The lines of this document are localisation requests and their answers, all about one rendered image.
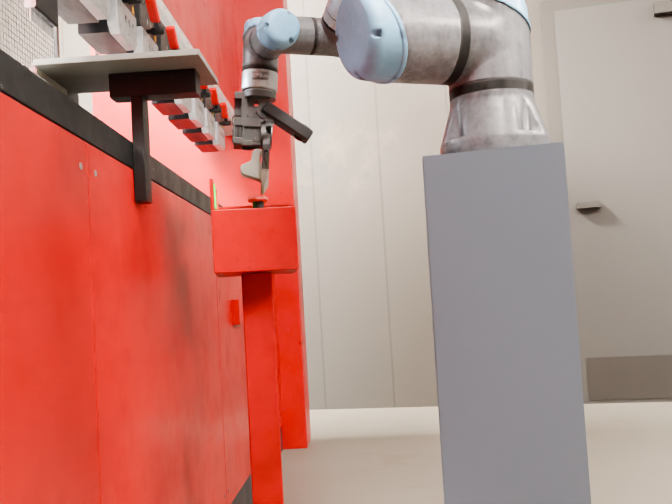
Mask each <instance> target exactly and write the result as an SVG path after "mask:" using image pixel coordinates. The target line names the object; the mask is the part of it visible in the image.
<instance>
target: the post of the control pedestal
mask: <svg viewBox="0 0 672 504"><path fill-rule="evenodd" d="M241 279H242V299H243V318H244V338H245V358H246V378H247V398H248V418H249V438H250V458H251V478H252V498H253V504H284V497H283V478H282V458H281V439H280V420H279V401H278V382H277V363H276V344H275V325H274V306H273V287H272V273H271V272H265V273H246V274H242V275H241Z"/></svg>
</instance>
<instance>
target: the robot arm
mask: <svg viewBox="0 0 672 504"><path fill-rule="evenodd" d="M530 34H531V24H530V21H529V19H528V11H527V5H526V3H525V1H524V0H328V2H327V5H326V7H325V10H324V13H323V15H322V18H314V17H300V16H295V15H294V14H293V13H291V12H290V11H288V10H286V9H282V8H278V9H274V10H271V11H270V12H269V13H267V14H265V15H264V16H263V17H255V18H252V19H249V20H247V21H246V22H245V25H244V33H243V62H242V91H243V92H235V106H234V116H233V117H232V124H233V127H232V132H233V133H232V143H233V149H242V150H248V151H251V150H253V151H252V156H251V160H250V161H249V162H246V163H244V164H242V165H241V167H240V173H241V175H242V176H243V177H245V178H248V179H251V180H254V181H257V182H260V183H261V195H263V194H264V193H265V191H266V190H267V188H268V184H269V161H270V149H272V131H273V126H274V124H275V125H276V126H278V127H279V128H281V129H282V130H284V131H285V132H287V133H288V134H290V135H291V136H293V137H294V138H295V139H296V140H298V141H301V142H302V143H304V144H306V143H307V142H308V140H309V139H310V137H311V136H312V134H313V130H311V129H310V128H309V127H308V126H307V125H305V124H302V123H301V122H299V121H298V120H296V119H295V118H293V117H292V116H290V115H289V114H287V113H286V112H285V111H283V110H282V109H280V108H279V107H277V106H276V105H274V104H273V102H275V101H276V93H277V83H278V57H279V56H280V55H281V54H293V55H315V56H333V57H337V58H340V60H341V62H342V64H343V66H344V68H345V69H346V70H347V72H348V73H349V74H350V75H351V76H353V77H354V78H356V79H358V80H362V81H370V82H374V83H377V84H389V83H404V84H427V85H446V86H448V87H449V101H450V112H449V116H448V120H447V124H446V128H445V132H444V136H443V140H442V144H441V148H440V154H449V153H459V152H469V151H478V150H488V149H498V148H508V147H518V146H528V145H538V144H548V143H551V139H550V136H549V133H548V131H547V129H546V126H545V124H544V121H543V119H542V117H541V114H540V112H539V110H538V107H537V105H536V102H535V96H534V82H533V69H532V55H531V42H530ZM254 104H258V106H254ZM261 149H262V150H261ZM260 156H261V157H262V161H261V163H260Z"/></svg>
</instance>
